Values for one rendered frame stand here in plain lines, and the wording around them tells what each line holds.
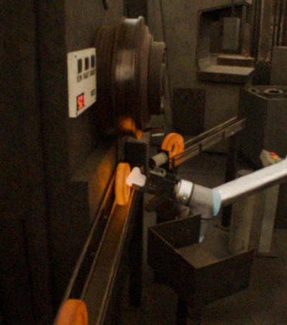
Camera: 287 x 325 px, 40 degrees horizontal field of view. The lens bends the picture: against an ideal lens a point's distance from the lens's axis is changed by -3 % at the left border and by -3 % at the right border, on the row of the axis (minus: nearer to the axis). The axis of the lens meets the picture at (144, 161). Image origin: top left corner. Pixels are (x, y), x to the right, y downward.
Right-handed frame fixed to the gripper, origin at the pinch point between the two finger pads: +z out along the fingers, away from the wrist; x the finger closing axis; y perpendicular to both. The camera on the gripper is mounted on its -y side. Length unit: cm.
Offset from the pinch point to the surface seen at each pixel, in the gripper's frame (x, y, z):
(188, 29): -286, 54, -5
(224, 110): -275, -13, -66
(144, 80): -0.7, 37.4, 3.0
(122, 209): 1.9, -11.1, -3.1
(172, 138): -58, 4, -15
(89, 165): 16.8, 8.4, 11.2
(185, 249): 21.3, -8.1, -27.6
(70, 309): 73, 0, -1
